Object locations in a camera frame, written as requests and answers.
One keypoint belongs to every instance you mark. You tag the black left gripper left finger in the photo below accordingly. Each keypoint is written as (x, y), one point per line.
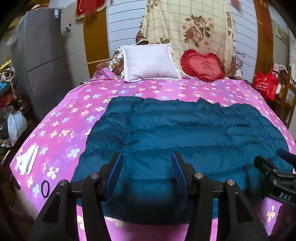
(58, 218)

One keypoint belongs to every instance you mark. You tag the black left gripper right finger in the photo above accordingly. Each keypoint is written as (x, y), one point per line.
(236, 218)

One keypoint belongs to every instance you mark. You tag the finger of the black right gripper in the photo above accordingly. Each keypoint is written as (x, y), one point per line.
(285, 155)
(264, 166)

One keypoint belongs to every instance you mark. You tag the dark teal puffer jacket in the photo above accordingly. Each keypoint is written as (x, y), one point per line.
(220, 142)

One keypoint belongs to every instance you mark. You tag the wooden shelf rack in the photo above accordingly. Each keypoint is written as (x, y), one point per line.
(284, 102)

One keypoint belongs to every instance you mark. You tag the pink floral bed sheet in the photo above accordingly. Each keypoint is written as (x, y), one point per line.
(62, 135)

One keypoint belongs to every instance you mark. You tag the white tissue packet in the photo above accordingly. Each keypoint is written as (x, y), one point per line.
(25, 161)

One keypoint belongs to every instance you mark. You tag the red shopping bag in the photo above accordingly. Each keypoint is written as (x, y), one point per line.
(266, 85)

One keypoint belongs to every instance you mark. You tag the white plastic bag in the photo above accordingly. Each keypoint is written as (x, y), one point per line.
(17, 124)

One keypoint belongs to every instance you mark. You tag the red heart-shaped cushion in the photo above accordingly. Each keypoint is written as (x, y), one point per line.
(206, 67)

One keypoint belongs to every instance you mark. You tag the grey refrigerator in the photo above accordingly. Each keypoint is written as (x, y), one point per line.
(48, 61)

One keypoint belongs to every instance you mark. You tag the cream rose-print quilt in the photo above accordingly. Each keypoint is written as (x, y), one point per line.
(205, 26)

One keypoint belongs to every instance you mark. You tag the white square pillow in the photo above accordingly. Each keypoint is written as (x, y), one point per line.
(148, 62)

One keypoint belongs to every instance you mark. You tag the brown floral blanket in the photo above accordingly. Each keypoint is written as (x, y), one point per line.
(115, 64)

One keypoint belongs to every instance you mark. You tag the white wall socket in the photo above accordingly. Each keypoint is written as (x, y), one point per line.
(68, 28)

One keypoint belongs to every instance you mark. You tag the red wall hanging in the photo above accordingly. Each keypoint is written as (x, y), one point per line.
(88, 7)

